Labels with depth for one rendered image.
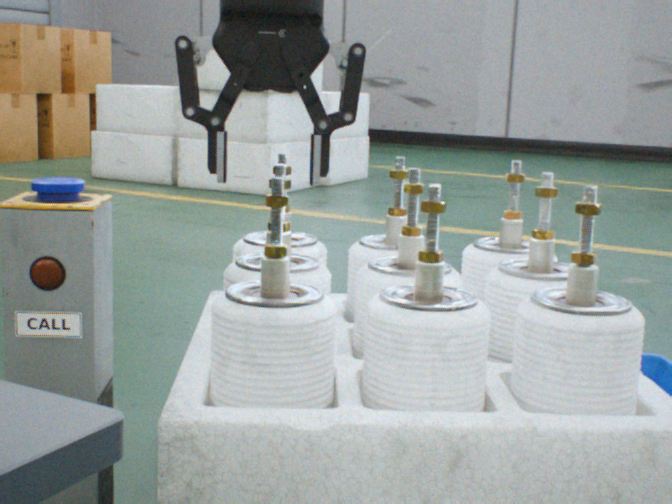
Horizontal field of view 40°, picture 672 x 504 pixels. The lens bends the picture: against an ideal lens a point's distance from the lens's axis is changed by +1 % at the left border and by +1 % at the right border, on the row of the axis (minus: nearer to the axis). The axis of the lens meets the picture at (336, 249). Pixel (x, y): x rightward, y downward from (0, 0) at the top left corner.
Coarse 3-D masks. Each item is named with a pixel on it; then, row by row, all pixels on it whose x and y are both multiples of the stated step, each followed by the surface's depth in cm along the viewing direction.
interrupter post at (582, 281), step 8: (576, 264) 70; (568, 272) 70; (576, 272) 69; (584, 272) 69; (592, 272) 69; (568, 280) 70; (576, 280) 69; (584, 280) 69; (592, 280) 69; (568, 288) 70; (576, 288) 69; (584, 288) 69; (592, 288) 69; (568, 296) 70; (576, 296) 70; (584, 296) 69; (592, 296) 70; (576, 304) 70; (584, 304) 69; (592, 304) 70
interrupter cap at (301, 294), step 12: (228, 288) 69; (240, 288) 70; (252, 288) 71; (300, 288) 71; (312, 288) 71; (240, 300) 66; (252, 300) 66; (264, 300) 67; (276, 300) 67; (288, 300) 67; (300, 300) 67; (312, 300) 67
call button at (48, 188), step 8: (32, 184) 70; (40, 184) 70; (48, 184) 70; (56, 184) 70; (64, 184) 70; (72, 184) 70; (80, 184) 71; (40, 192) 70; (48, 192) 70; (56, 192) 70; (64, 192) 70; (72, 192) 70
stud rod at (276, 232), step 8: (272, 184) 68; (280, 184) 68; (272, 192) 68; (280, 192) 68; (272, 208) 68; (280, 208) 68; (272, 216) 68; (280, 216) 68; (272, 224) 68; (280, 224) 68; (272, 232) 68; (280, 232) 68; (272, 240) 68; (280, 240) 68
